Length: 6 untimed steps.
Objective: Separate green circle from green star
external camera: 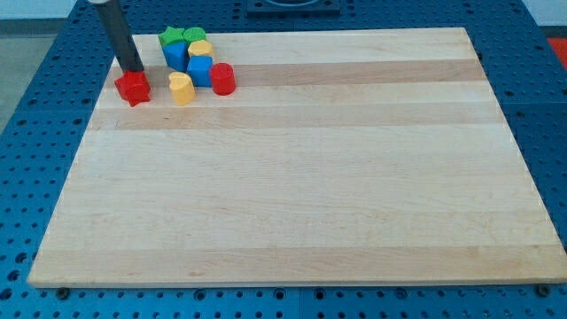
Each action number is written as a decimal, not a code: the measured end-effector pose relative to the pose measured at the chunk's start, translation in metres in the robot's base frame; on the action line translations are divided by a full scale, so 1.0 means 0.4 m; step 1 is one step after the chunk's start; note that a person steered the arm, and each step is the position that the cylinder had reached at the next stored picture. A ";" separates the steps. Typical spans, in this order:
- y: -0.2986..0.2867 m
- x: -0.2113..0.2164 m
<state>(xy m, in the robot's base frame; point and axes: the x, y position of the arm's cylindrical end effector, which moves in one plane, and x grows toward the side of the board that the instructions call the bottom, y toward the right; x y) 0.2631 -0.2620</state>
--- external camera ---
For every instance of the yellow heart block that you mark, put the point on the yellow heart block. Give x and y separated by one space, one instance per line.
181 87

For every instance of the yellow hexagon block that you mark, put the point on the yellow hexagon block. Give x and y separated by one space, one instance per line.
201 48

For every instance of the green circle block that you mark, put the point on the green circle block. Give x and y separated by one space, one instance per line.
194 34

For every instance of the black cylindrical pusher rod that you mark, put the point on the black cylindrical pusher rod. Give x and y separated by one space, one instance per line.
118 33

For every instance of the blue pentagon block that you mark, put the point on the blue pentagon block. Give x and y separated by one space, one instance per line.
176 56

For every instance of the blue cube block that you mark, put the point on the blue cube block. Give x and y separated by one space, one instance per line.
198 70

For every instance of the green star block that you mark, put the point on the green star block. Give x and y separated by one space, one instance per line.
170 36

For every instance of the red star block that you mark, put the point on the red star block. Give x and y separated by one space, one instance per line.
133 87

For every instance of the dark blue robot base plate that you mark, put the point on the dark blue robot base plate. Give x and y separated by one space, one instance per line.
267 7

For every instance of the red cylinder block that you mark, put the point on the red cylinder block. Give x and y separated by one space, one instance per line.
223 81

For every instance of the wooden board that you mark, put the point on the wooden board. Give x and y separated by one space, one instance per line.
367 157

